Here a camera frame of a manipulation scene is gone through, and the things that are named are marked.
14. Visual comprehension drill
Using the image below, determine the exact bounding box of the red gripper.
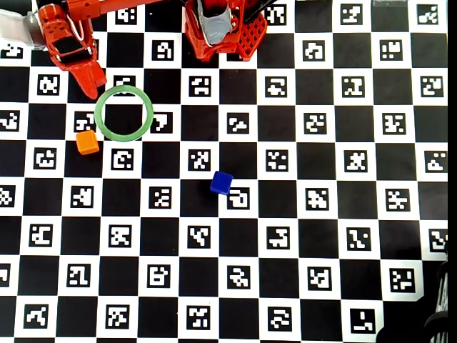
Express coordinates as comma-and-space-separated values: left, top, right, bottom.
38, 3, 107, 101

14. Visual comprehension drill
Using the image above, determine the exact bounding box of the orange cube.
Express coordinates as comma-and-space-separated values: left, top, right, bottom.
75, 129, 100, 156

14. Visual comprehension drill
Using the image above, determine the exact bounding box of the blue cube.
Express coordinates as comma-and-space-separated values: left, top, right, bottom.
209, 171, 234, 196

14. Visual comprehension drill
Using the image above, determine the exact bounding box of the black white marker board mat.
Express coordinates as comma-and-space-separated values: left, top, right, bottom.
0, 0, 449, 343

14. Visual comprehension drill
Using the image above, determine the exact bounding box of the green ring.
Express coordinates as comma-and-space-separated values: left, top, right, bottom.
94, 85, 154, 143

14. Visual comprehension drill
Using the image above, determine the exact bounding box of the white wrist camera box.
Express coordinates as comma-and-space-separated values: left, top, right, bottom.
0, 6, 49, 51

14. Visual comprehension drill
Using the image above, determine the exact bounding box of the black camera stand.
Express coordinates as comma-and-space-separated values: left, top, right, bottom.
377, 260, 449, 343

